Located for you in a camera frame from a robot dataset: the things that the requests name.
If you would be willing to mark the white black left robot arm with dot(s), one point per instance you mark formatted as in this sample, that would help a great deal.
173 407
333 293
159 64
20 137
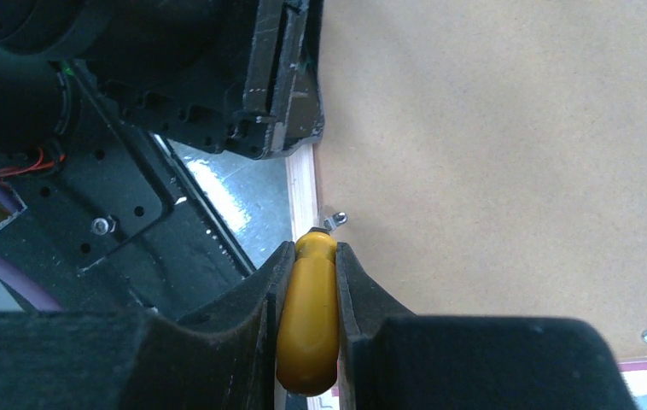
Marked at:
36 38

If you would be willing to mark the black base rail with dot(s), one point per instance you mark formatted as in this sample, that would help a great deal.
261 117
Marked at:
119 222

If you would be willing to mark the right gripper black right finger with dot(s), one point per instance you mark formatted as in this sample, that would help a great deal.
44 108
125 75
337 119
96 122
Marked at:
392 358

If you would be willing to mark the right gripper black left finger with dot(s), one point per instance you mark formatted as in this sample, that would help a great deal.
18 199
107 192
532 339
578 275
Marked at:
221 356

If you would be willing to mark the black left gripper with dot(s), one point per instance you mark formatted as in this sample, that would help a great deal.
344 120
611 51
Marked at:
237 76

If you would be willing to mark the pink wooden picture frame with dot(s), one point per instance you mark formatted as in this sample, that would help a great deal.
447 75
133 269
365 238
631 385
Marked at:
491 156

